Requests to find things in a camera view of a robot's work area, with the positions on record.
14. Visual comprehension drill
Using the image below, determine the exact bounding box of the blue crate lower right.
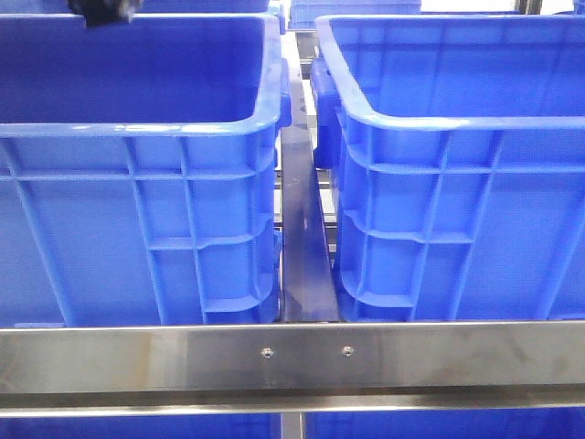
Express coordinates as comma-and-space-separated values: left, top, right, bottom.
305, 408, 584, 438

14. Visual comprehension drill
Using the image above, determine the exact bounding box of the blue crate back middle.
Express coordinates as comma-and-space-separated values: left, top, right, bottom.
289, 0, 421, 30

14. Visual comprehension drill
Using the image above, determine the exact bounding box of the large blue crate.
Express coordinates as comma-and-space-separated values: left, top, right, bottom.
313, 15, 584, 322
1, 14, 291, 327

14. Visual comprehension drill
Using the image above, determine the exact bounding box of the steel centre divider bar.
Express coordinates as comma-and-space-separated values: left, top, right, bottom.
281, 64, 340, 323

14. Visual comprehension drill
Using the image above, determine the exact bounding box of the large blue crate right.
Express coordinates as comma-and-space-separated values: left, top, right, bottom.
313, 15, 584, 322

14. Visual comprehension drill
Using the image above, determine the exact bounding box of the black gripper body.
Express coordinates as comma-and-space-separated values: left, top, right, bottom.
67, 0, 142, 27

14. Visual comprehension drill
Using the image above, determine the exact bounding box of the left rail screw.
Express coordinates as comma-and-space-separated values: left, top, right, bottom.
261, 348, 274, 359

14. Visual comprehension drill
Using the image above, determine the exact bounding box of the blue crate lower left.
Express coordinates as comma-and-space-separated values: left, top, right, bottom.
1, 414, 281, 438

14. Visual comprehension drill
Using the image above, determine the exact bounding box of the rail screw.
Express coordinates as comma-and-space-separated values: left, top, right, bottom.
261, 348, 274, 359
342, 346, 354, 358

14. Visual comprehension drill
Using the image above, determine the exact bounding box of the right rail screw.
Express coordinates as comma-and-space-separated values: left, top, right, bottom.
342, 346, 354, 358

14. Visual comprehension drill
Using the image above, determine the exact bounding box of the steel front shelf rail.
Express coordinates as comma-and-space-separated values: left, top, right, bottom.
1, 321, 584, 417

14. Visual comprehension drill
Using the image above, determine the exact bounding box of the large blue crate left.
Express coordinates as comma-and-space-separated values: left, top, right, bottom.
1, 14, 291, 327

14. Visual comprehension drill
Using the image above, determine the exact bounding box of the blue crate back left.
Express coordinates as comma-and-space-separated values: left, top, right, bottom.
17, 0, 274, 14

